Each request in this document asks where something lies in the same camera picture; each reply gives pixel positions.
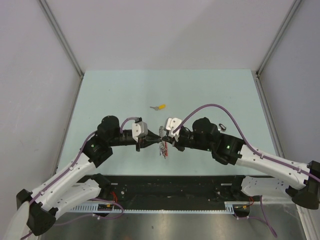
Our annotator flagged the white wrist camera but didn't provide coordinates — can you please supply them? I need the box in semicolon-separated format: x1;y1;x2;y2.
164;117;182;142
131;117;148;142

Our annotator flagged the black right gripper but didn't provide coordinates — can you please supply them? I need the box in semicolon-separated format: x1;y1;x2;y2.
162;129;213;152

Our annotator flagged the left aluminium frame post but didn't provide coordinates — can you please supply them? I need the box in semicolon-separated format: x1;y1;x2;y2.
37;0;84;80

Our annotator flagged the aluminium frame post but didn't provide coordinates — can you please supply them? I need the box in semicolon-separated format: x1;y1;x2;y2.
255;0;304;78
37;0;84;80

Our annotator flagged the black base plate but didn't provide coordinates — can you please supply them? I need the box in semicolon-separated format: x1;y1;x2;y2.
82;174;261;205

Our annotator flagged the red handled key organizer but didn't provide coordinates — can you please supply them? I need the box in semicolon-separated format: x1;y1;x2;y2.
158;125;169;159

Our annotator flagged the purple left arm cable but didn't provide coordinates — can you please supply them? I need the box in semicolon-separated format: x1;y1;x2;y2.
21;116;140;240

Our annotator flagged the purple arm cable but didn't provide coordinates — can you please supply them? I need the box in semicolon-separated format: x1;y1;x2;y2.
172;103;320;182
21;116;140;240

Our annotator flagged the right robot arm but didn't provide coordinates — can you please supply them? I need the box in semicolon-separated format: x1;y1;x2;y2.
162;117;320;210

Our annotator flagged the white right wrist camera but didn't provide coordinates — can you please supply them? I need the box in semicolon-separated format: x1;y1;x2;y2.
164;117;182;142

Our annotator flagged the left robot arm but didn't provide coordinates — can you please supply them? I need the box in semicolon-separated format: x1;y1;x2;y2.
16;115;161;236

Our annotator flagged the grey slotted cable duct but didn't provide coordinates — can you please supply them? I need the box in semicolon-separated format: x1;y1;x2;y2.
69;201;251;216

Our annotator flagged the yellow tagged key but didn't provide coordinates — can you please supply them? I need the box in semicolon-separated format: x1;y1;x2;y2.
150;104;166;111

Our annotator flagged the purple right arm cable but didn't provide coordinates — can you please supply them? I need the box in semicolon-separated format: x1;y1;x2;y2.
172;103;320;182

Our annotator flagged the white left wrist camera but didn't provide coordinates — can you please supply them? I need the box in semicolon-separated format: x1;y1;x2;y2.
131;117;148;142

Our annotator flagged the right aluminium frame post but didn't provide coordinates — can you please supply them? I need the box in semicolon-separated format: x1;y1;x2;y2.
255;0;304;78

